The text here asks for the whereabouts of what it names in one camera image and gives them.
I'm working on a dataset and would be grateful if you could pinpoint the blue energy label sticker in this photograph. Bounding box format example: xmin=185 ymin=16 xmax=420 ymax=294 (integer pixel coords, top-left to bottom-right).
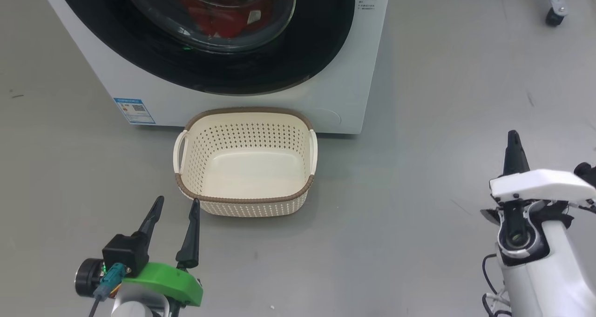
xmin=114 ymin=98 xmax=156 ymax=125

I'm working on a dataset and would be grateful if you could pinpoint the left camera cable teal connector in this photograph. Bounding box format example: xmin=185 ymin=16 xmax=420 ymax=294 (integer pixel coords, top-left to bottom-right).
xmin=88 ymin=263 xmax=132 ymax=317

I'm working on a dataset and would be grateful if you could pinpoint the red white garment with tag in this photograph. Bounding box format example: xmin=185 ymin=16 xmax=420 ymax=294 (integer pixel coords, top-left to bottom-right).
xmin=179 ymin=0 xmax=280 ymax=38

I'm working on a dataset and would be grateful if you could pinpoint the white front-load washing machine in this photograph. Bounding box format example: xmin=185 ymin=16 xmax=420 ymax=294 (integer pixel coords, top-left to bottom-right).
xmin=36 ymin=0 xmax=393 ymax=135

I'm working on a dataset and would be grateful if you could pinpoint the black round glass washer door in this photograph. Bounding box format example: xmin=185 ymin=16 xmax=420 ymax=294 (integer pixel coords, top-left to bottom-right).
xmin=55 ymin=0 xmax=357 ymax=95

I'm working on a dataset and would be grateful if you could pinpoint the cream perforated laundry basket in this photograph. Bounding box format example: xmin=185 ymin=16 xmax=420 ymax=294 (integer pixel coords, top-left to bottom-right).
xmin=173 ymin=107 xmax=318 ymax=217

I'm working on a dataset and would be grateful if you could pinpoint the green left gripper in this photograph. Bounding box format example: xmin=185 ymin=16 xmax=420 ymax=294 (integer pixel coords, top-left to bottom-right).
xmin=120 ymin=196 xmax=204 ymax=308

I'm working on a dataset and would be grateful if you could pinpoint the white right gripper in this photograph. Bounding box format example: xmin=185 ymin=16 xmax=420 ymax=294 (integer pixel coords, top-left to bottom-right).
xmin=489 ymin=130 xmax=596 ymax=206

